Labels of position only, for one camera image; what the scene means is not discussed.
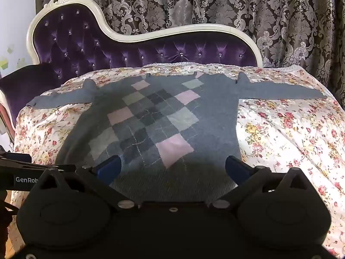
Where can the green wall sticker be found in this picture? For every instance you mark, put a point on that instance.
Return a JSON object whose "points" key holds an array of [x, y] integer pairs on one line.
{"points": [[4, 64], [10, 49], [21, 60]]}

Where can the grey argyle sweater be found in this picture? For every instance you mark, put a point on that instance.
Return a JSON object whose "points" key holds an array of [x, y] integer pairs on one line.
{"points": [[215, 113]]}

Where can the purple tufted headboard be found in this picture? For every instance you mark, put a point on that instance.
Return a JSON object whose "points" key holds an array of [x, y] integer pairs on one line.
{"points": [[80, 45]]}

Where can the brown damask curtain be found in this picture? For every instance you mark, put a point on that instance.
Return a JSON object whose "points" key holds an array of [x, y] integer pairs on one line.
{"points": [[269, 5]]}

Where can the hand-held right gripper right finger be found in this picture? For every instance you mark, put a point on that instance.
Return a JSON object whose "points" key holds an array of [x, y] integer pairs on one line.
{"points": [[237, 167]]}

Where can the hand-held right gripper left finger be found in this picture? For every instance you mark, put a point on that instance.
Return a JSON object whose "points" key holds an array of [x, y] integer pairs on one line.
{"points": [[109, 168]]}

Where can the floral quilted blanket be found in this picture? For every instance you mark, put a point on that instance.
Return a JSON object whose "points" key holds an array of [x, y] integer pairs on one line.
{"points": [[283, 129]]}

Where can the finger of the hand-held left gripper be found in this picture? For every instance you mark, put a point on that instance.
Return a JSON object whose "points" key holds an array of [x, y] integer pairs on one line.
{"points": [[40, 164]]}

